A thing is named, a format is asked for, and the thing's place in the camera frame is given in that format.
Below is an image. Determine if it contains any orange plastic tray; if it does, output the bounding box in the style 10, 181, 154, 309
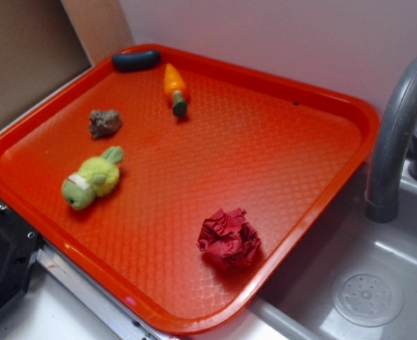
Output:
0, 46, 379, 335

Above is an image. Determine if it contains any crumpled red paper ball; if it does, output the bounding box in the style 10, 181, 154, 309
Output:
197, 208, 261, 269

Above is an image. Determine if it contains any orange toy carrot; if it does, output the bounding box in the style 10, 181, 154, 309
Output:
164, 63, 188, 118

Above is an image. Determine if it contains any green plush toy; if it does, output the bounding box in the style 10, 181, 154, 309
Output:
61, 146, 124, 211

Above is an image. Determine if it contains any gray crumpled lump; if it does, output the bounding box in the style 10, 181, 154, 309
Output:
88, 109, 122, 140

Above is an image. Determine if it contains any dark blue oblong toy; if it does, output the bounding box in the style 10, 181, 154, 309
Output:
111, 50, 161, 72

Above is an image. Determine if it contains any gray plastic sink basin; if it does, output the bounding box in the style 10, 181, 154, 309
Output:
250, 155, 417, 340

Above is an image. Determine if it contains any gray toy faucet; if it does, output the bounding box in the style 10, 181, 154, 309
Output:
365, 57, 417, 223

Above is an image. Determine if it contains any round sink drain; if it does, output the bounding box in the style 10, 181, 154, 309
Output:
331, 270, 404, 327

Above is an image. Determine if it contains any brown cardboard panel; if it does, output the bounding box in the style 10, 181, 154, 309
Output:
0, 1, 134, 130

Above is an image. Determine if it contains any aluminum frame rail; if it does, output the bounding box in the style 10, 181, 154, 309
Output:
37, 245, 168, 339

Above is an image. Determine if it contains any black metal bracket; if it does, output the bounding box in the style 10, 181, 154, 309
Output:
0, 205, 40, 314

